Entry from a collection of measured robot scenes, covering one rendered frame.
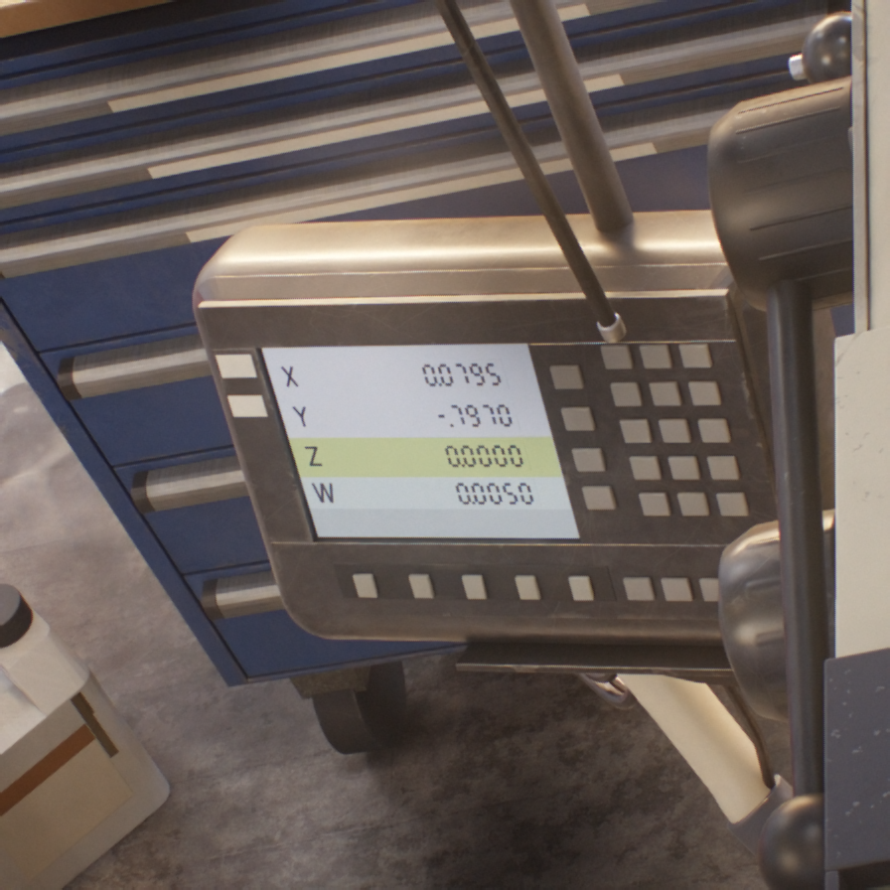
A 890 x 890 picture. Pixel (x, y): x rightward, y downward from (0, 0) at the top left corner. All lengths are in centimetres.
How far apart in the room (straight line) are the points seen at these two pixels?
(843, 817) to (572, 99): 105
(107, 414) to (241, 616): 26
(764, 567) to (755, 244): 11
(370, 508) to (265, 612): 133
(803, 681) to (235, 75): 186
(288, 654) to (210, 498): 23
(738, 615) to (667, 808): 225
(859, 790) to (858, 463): 12
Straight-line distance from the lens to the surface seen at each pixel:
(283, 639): 368
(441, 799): 380
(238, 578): 362
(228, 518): 357
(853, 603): 121
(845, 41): 164
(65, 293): 340
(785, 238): 141
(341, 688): 377
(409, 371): 227
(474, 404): 226
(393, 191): 323
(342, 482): 233
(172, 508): 353
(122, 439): 351
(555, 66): 215
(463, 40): 151
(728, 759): 246
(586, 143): 219
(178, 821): 390
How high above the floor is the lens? 277
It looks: 43 degrees down
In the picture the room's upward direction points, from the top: 30 degrees counter-clockwise
